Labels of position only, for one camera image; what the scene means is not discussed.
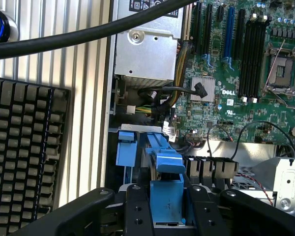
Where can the silver metal drive cage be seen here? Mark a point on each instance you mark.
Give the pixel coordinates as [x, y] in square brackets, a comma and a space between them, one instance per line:
[282, 179]

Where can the silver chipset heatsink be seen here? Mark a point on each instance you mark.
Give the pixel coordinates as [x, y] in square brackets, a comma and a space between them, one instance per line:
[202, 88]

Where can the blue disk bay carrier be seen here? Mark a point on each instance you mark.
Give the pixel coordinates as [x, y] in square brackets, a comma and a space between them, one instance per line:
[125, 150]

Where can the black finned bracket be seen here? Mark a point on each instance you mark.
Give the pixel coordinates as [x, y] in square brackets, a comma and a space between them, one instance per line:
[211, 169]

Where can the metal socket cover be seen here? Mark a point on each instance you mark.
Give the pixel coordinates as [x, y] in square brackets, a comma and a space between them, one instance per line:
[282, 94]

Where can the short black expansion slot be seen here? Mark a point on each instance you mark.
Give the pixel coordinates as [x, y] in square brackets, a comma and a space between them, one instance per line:
[220, 13]

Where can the open PC case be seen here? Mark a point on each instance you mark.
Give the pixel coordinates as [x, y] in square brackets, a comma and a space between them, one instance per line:
[108, 98]

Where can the black RAM slot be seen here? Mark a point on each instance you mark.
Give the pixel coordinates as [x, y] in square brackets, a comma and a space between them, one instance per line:
[255, 59]
[244, 59]
[261, 59]
[250, 59]

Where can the CPU socket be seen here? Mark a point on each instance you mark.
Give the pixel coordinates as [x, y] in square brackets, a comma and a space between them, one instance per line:
[282, 67]

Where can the metal locking lever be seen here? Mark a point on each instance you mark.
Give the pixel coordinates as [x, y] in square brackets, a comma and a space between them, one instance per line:
[275, 61]

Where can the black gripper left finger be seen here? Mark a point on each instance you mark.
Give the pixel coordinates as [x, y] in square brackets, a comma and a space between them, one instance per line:
[93, 204]

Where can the blue expansion slot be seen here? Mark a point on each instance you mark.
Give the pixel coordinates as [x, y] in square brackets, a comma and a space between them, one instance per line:
[229, 34]

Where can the blue disk bay latch rail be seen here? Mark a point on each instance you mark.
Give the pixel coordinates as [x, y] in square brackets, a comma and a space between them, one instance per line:
[167, 159]

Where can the long black expansion slot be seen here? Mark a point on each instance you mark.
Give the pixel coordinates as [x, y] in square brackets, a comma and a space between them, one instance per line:
[207, 32]
[196, 27]
[240, 34]

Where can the black keyboard with grey keys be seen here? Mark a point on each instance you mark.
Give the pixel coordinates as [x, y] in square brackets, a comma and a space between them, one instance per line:
[22, 152]

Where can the beige expansion slot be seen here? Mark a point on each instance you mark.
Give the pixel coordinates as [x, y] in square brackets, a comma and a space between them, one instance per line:
[187, 22]

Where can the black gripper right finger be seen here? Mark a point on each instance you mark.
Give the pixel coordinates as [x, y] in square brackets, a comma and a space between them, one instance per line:
[255, 211]

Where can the green Dell motherboard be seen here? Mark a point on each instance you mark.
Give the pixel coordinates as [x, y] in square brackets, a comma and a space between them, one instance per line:
[236, 115]

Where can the silver power supply box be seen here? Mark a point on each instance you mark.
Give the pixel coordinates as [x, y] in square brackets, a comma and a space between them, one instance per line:
[147, 54]

